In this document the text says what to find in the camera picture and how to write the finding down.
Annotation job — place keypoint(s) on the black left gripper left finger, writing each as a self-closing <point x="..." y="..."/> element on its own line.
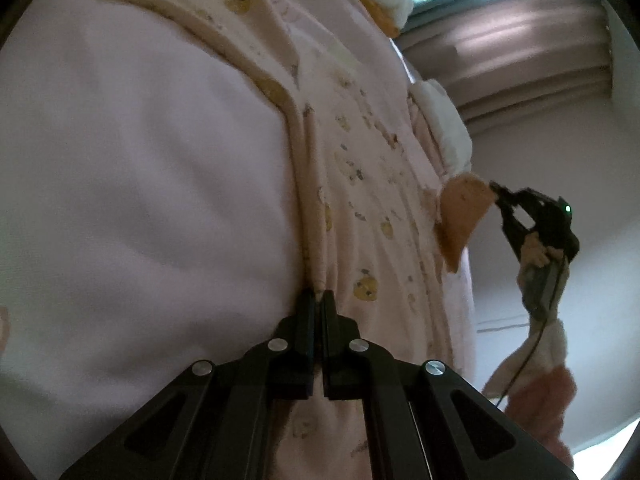
<point x="212" y="421"/>

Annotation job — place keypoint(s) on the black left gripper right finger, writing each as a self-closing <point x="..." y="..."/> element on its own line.
<point x="424" y="421"/>

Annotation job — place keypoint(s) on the peach cartoon print garment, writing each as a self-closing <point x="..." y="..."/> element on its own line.
<point x="368" y="192"/>

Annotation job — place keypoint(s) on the pink white fleece sleeve forearm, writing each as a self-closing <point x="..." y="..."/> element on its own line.
<point x="537" y="385"/>

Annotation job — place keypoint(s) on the right hand on gripper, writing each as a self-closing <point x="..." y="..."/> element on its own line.
<point x="535" y="254"/>

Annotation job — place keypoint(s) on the pink pleated curtain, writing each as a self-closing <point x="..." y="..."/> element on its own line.
<point x="504" y="60"/>

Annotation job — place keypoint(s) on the pink animal print bedsheet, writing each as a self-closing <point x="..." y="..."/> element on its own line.
<point x="148" y="220"/>

